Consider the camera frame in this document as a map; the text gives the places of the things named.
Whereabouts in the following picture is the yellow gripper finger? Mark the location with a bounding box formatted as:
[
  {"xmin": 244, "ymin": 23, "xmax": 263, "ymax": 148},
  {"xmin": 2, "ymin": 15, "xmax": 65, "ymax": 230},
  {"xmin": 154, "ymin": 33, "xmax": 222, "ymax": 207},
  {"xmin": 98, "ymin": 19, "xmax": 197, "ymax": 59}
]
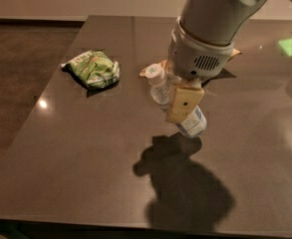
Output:
[{"xmin": 166, "ymin": 81, "xmax": 204, "ymax": 123}]

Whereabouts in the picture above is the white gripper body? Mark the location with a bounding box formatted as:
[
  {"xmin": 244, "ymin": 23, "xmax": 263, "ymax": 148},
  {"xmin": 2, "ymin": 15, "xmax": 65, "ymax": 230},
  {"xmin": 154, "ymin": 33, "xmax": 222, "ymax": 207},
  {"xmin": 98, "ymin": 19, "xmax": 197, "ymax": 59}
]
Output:
[{"xmin": 168, "ymin": 18, "xmax": 233, "ymax": 82}]

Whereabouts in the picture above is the clear plastic water bottle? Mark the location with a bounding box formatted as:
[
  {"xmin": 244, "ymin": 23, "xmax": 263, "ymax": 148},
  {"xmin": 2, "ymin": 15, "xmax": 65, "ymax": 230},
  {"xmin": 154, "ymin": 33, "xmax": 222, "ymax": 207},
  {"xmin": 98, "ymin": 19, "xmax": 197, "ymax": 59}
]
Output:
[{"xmin": 146, "ymin": 67, "xmax": 207, "ymax": 138}]

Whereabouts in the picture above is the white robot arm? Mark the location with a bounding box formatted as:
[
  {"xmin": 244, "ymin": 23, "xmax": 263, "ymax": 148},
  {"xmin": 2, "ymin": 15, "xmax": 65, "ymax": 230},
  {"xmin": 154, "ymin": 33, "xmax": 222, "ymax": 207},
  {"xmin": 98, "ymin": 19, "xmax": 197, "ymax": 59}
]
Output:
[{"xmin": 166, "ymin": 0, "xmax": 292, "ymax": 122}]

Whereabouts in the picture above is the green snack bag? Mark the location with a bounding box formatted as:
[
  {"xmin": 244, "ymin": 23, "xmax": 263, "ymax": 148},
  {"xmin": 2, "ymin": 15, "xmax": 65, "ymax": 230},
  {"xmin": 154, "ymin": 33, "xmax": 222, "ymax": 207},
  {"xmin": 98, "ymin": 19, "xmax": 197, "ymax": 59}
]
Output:
[{"xmin": 62, "ymin": 50, "xmax": 120, "ymax": 91}]

